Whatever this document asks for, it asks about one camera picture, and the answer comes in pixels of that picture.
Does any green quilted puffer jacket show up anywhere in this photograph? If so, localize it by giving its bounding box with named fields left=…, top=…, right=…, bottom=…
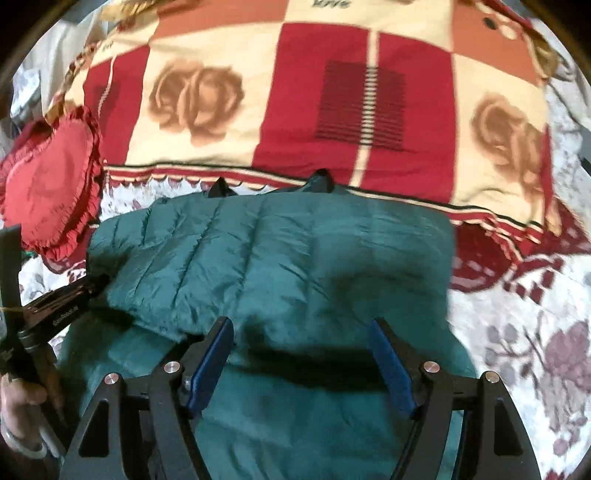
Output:
left=58, top=188, right=476, bottom=479

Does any person's left hand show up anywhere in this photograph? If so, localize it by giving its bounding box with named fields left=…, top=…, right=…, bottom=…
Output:
left=1, top=374, right=48, bottom=452

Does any floral white red bedspread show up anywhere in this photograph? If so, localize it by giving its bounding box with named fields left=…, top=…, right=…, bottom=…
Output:
left=13, top=73, right=591, bottom=480

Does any red heart-shaped ruffled pillow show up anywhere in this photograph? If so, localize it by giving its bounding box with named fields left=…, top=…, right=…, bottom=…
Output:
left=1, top=106, right=102, bottom=263

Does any red cream rose checkered blanket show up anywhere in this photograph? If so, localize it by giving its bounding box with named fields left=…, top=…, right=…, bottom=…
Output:
left=51, top=1, right=561, bottom=242

